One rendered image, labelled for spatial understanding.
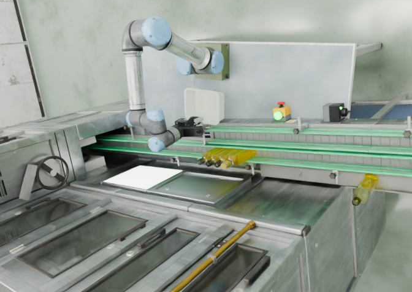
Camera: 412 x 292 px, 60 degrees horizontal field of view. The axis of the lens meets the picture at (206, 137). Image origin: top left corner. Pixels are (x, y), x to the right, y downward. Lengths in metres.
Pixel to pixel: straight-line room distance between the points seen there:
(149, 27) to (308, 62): 0.82
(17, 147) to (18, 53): 3.19
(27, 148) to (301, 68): 1.65
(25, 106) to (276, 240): 4.45
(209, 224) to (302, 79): 0.88
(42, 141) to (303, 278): 1.71
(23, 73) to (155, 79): 3.12
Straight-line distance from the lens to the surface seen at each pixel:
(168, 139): 1.66
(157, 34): 1.57
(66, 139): 2.50
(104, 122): 2.65
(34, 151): 2.42
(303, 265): 1.48
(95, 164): 2.77
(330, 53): 1.88
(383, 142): 1.75
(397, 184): 1.81
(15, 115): 5.35
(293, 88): 1.97
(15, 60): 5.41
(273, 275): 1.25
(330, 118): 1.84
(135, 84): 1.69
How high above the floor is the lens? 2.52
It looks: 49 degrees down
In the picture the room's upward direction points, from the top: 114 degrees counter-clockwise
